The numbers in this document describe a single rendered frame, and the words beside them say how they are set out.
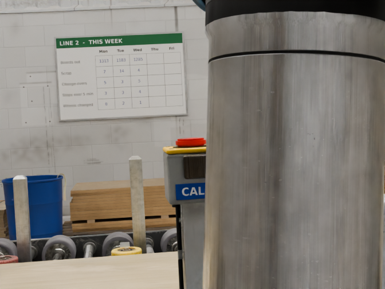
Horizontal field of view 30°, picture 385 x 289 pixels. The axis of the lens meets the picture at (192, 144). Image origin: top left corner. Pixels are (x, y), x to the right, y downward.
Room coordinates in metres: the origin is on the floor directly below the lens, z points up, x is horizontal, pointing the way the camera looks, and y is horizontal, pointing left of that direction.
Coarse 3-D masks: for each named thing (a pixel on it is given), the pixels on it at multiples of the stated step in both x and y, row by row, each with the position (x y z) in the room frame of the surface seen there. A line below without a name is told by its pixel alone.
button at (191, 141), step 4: (176, 140) 0.94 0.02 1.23; (180, 140) 0.92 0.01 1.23; (184, 140) 0.92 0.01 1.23; (188, 140) 0.92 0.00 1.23; (192, 140) 0.92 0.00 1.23; (196, 140) 0.92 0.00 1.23; (200, 140) 0.92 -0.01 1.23; (204, 140) 0.92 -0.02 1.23; (176, 144) 0.93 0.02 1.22; (180, 144) 0.92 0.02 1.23; (184, 144) 0.92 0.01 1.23; (188, 144) 0.92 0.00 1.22; (192, 144) 0.91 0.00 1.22; (196, 144) 0.92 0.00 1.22; (200, 144) 0.92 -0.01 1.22; (204, 144) 0.93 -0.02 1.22
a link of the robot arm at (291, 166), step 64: (192, 0) 0.49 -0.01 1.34; (256, 0) 0.41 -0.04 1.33; (320, 0) 0.40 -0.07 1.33; (384, 0) 0.42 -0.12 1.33; (256, 64) 0.41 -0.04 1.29; (320, 64) 0.40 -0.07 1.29; (384, 64) 0.43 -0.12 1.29; (256, 128) 0.40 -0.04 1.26; (320, 128) 0.40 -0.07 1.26; (384, 128) 0.43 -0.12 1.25; (256, 192) 0.40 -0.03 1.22; (320, 192) 0.39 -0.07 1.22; (256, 256) 0.40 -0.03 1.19; (320, 256) 0.39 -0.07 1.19
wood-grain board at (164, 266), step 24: (0, 264) 1.79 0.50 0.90; (24, 264) 1.78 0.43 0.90; (48, 264) 1.76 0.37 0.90; (72, 264) 1.75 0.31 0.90; (96, 264) 1.73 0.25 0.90; (120, 264) 1.72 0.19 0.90; (144, 264) 1.71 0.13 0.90; (168, 264) 1.69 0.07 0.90; (0, 288) 1.54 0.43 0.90; (24, 288) 1.53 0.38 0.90; (48, 288) 1.52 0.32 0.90; (72, 288) 1.51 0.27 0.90; (96, 288) 1.50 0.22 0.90; (120, 288) 1.49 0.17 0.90; (144, 288) 1.48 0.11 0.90; (168, 288) 1.47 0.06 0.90
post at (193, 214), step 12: (192, 204) 0.92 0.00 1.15; (204, 204) 0.92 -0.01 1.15; (192, 216) 0.92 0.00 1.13; (204, 216) 0.92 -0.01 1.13; (180, 228) 0.93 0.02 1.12; (192, 228) 0.92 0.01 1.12; (180, 240) 0.93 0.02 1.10; (192, 240) 0.92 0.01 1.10; (180, 252) 0.93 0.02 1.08; (192, 252) 0.92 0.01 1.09; (180, 264) 0.93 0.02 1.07; (192, 264) 0.92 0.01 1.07; (180, 276) 0.93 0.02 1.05; (192, 276) 0.92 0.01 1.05; (180, 288) 0.93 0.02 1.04; (192, 288) 0.92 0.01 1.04
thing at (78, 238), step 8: (128, 232) 2.53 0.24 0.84; (152, 232) 2.52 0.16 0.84; (160, 232) 2.53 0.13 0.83; (16, 240) 2.48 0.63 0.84; (32, 240) 2.48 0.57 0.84; (40, 240) 2.48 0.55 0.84; (80, 240) 2.50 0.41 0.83; (96, 240) 2.50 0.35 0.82; (160, 240) 2.53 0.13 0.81; (40, 248) 2.48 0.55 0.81; (80, 248) 2.50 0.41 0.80; (160, 248) 2.53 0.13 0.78; (40, 256) 2.48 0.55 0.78; (80, 256) 2.50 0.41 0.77; (96, 256) 2.50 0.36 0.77
